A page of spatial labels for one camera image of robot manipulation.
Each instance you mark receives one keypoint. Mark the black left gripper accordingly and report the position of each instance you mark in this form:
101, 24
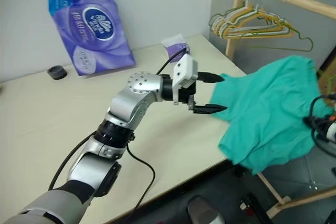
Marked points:
187, 94

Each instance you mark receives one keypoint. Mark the black device with red label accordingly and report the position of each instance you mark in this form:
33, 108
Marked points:
249, 201

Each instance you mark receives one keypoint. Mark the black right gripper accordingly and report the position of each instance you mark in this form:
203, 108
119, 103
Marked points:
317, 122

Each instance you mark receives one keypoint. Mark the wooden clothes rack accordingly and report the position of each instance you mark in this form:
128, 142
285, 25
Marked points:
236, 24

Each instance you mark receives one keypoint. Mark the purple tissue multipack bag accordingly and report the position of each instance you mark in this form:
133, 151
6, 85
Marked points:
89, 37

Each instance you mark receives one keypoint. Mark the green shorts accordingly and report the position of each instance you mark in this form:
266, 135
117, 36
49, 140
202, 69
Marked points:
262, 108

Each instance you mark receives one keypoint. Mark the small purple tissue pack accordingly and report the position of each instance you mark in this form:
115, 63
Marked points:
173, 43

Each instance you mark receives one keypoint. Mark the black round cap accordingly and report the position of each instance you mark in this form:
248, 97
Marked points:
57, 72

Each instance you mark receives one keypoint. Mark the dark rounded shape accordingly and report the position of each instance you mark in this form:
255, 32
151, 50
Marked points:
204, 211

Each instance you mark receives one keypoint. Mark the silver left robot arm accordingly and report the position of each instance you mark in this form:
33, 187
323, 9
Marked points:
139, 85

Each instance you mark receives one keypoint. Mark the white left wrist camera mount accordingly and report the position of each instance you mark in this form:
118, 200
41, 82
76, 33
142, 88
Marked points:
183, 69

